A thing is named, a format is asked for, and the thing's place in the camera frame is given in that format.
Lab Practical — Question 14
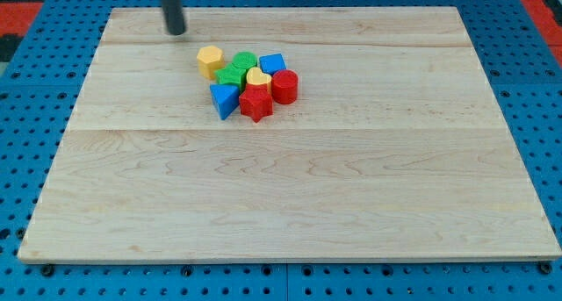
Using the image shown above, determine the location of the wooden board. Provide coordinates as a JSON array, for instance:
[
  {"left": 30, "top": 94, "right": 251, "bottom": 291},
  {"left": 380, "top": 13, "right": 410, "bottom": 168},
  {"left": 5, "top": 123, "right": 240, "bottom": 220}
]
[{"left": 18, "top": 7, "right": 561, "bottom": 265}]

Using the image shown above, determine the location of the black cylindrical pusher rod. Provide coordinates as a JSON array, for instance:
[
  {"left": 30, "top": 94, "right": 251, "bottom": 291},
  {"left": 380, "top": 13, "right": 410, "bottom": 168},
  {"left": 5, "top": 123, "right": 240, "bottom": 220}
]
[{"left": 160, "top": 0, "right": 186, "bottom": 36}]

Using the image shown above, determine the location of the green star block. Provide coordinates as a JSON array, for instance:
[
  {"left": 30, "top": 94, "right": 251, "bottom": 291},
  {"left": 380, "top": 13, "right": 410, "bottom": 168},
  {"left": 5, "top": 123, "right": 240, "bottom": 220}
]
[{"left": 214, "top": 63, "right": 248, "bottom": 94}]

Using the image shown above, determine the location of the yellow hexagon block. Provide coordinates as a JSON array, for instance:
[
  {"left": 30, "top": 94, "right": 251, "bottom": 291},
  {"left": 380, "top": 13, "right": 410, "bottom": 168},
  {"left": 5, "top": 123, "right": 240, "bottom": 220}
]
[{"left": 197, "top": 46, "right": 225, "bottom": 80}]

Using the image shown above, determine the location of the red star block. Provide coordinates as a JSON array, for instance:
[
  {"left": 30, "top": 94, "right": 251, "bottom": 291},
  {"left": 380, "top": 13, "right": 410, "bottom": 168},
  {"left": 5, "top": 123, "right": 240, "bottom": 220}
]
[{"left": 239, "top": 84, "right": 273, "bottom": 123}]

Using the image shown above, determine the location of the blue triangle block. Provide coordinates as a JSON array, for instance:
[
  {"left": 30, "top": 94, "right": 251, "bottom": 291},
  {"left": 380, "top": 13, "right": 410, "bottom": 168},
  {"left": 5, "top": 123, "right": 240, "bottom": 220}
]
[{"left": 210, "top": 84, "right": 239, "bottom": 120}]

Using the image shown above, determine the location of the blue cube block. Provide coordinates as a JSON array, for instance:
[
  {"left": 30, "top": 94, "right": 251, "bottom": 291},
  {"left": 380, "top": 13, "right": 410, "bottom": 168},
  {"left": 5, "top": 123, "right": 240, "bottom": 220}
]
[{"left": 259, "top": 54, "right": 286, "bottom": 75}]

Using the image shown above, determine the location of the green cylinder block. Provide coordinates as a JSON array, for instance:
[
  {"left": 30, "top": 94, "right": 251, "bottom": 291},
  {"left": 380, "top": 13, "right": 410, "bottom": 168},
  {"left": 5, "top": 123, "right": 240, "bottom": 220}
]
[{"left": 232, "top": 51, "right": 257, "bottom": 70}]

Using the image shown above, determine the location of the red cylinder block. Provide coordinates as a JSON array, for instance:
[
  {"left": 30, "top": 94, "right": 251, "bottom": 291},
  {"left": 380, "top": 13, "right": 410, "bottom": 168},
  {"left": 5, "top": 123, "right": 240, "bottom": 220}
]
[{"left": 271, "top": 69, "right": 299, "bottom": 104}]

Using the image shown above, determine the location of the yellow heart block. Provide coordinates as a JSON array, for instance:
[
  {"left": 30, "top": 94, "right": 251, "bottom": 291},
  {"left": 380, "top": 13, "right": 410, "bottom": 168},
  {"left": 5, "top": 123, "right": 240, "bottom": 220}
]
[{"left": 246, "top": 67, "right": 272, "bottom": 94}]

